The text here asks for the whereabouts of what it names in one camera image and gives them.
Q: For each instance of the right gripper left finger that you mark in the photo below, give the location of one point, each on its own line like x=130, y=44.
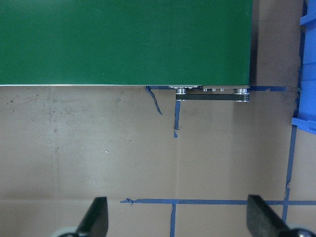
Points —
x=95, y=223

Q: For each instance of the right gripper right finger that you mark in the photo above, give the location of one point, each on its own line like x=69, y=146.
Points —
x=262, y=221

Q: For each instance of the right blue plastic bin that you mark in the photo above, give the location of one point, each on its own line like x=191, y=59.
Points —
x=306, y=118

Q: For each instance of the green conveyor belt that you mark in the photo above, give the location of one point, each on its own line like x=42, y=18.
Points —
x=181, y=44

